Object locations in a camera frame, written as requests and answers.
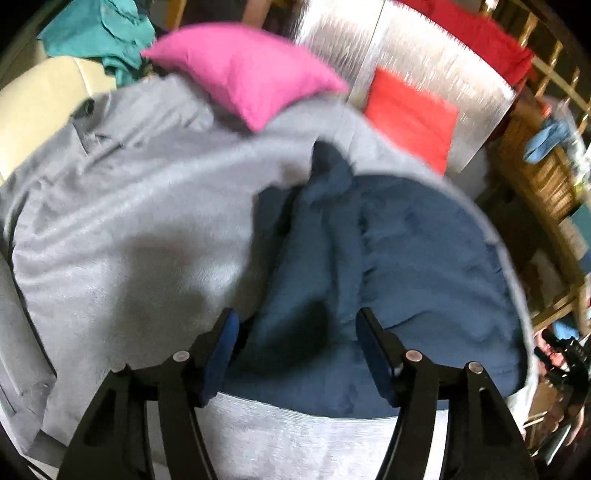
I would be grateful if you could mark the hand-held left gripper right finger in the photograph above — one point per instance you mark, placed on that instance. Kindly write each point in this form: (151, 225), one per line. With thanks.
(376, 364)

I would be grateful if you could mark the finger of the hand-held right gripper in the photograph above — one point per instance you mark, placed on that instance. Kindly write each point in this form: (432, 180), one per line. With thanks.
(565, 357)

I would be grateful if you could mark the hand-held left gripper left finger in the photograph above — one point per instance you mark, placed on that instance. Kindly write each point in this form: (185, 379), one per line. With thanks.
(221, 355)

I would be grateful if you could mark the navy blue garment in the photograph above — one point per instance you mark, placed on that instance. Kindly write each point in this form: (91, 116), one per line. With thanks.
(415, 277)

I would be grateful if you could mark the grey sweatshirt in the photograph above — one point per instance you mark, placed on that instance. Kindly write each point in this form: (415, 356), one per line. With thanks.
(138, 207)

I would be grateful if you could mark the wicker basket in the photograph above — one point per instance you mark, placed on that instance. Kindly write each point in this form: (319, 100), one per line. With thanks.
(545, 184)

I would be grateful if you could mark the light blue cloth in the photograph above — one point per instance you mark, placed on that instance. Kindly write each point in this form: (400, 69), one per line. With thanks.
(547, 138)

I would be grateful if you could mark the red-orange cushion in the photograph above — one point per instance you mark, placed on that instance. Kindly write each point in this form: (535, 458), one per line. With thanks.
(411, 115)

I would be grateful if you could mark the wooden spindle chair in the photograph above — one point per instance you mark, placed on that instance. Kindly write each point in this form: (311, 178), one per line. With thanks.
(551, 76)

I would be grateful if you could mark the pink pillow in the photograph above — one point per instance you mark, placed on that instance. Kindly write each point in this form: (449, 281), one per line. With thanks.
(249, 74)

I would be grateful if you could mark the cream sofa cushion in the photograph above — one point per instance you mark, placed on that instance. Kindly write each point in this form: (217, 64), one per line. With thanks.
(37, 101)

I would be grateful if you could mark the red cloth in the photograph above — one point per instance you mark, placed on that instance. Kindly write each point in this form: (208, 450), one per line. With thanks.
(480, 41)

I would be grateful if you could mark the silver foil insulation mat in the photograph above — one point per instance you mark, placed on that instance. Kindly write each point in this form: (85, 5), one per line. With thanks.
(332, 37)

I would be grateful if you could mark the teal cloth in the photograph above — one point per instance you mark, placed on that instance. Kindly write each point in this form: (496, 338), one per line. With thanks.
(92, 27)

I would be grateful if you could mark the curved wooden frame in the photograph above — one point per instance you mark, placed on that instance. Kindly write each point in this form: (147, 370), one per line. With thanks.
(561, 300)

